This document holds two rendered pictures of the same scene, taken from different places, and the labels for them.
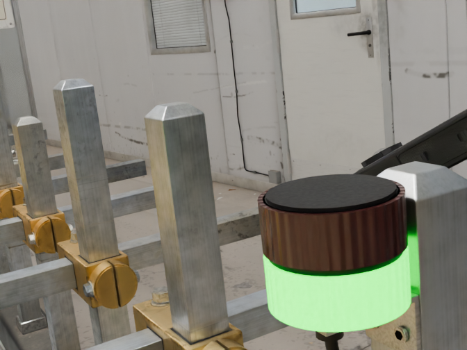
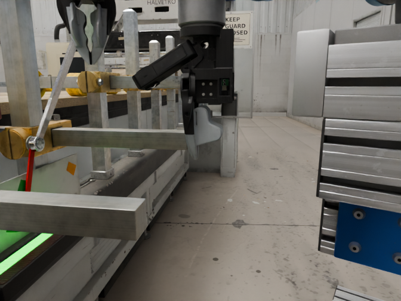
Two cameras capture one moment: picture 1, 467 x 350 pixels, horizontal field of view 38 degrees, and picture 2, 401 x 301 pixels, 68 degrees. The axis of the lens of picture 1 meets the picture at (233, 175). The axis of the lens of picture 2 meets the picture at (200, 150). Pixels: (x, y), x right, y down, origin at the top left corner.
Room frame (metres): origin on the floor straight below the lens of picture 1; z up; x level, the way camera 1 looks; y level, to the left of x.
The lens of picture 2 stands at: (0.06, -0.63, 0.94)
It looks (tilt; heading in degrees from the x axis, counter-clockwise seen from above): 12 degrees down; 37
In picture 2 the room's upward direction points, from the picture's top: straight up
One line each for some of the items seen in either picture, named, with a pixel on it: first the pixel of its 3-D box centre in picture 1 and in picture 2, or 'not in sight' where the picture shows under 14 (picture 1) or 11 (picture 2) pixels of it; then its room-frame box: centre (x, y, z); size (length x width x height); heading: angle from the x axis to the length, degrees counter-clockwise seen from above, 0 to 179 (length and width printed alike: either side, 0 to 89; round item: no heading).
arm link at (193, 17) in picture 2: not in sight; (201, 16); (0.47, -0.32, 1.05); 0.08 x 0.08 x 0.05
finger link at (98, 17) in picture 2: not in sight; (97, 33); (0.37, -0.19, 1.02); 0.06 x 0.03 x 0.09; 50
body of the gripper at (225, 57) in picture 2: not in sight; (206, 68); (0.47, -0.33, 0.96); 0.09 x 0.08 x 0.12; 119
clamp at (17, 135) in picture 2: not in sight; (37, 137); (0.31, -0.07, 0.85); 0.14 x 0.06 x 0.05; 29
